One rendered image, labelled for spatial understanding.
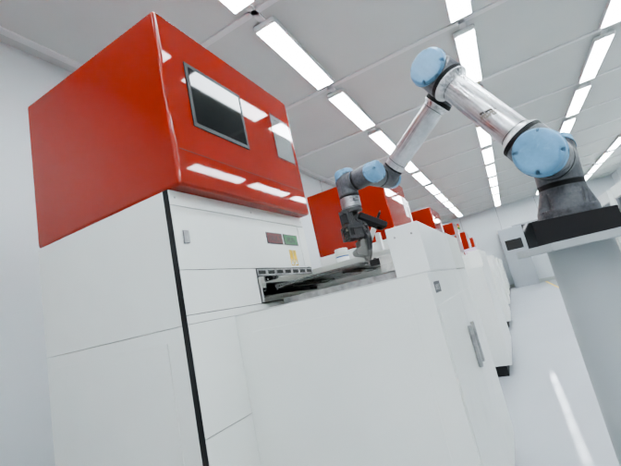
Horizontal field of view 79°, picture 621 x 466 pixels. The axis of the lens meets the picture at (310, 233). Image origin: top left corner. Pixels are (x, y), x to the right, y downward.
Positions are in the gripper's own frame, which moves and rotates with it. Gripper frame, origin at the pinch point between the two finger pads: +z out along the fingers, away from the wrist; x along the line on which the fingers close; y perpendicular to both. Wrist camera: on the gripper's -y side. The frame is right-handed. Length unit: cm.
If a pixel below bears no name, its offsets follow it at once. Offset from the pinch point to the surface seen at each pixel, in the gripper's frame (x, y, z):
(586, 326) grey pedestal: 48, -31, 32
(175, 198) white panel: 10, 64, -28
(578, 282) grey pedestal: 50, -31, 20
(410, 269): 34.1, 6.4, 7.8
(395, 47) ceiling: -113, -131, -184
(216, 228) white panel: -2, 52, -20
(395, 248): 32.4, 8.1, 1.1
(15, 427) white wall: -112, 151, 38
